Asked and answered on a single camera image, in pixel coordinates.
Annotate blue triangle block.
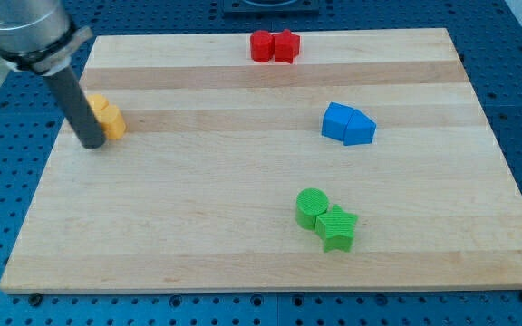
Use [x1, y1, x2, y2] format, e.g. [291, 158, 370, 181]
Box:
[343, 110, 377, 146]

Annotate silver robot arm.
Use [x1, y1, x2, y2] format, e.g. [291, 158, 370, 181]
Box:
[0, 0, 93, 76]

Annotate blue cube block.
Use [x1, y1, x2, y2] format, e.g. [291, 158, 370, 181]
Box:
[321, 102, 354, 141]

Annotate green cylinder block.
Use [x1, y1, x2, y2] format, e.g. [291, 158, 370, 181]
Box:
[295, 187, 329, 230]

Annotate wooden board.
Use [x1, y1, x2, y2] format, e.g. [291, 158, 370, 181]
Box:
[0, 28, 522, 294]

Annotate green star block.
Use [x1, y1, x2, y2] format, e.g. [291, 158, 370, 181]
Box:
[315, 205, 359, 253]

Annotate red cylinder block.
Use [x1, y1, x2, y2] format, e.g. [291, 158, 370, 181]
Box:
[249, 30, 275, 62]

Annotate red star block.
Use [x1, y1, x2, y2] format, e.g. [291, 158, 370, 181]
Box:
[273, 29, 301, 64]

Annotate yellow pentagon block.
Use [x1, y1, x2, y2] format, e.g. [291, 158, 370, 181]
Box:
[95, 104, 127, 140]

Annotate yellow heart block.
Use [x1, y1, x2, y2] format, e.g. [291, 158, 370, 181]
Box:
[86, 94, 109, 112]

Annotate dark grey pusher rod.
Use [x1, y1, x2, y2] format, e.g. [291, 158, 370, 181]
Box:
[43, 66, 106, 149]

